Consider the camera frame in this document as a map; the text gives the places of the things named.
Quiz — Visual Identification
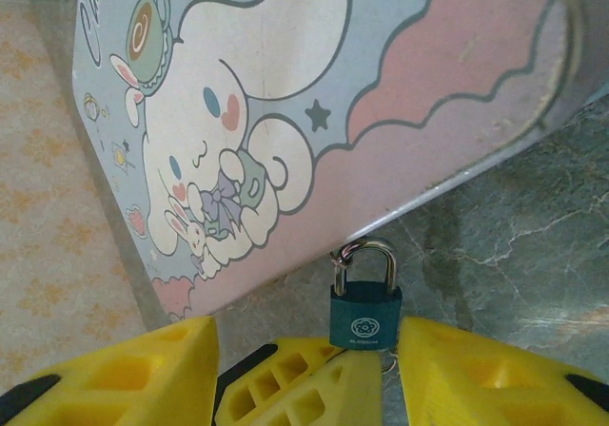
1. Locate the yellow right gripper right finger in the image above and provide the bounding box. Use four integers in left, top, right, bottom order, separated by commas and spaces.
397, 315, 609, 426

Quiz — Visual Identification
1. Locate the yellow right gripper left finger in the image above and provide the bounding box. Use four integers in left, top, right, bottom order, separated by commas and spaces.
0, 315, 221, 426

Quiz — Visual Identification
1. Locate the teal padlock with steel shackle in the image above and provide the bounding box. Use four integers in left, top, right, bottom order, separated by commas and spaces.
327, 237, 404, 351

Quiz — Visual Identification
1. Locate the cartoon print tin box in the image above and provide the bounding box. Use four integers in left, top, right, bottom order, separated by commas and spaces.
70, 0, 591, 327

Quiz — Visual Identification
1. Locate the silver key ring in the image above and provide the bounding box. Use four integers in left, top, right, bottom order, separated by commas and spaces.
379, 349, 400, 378

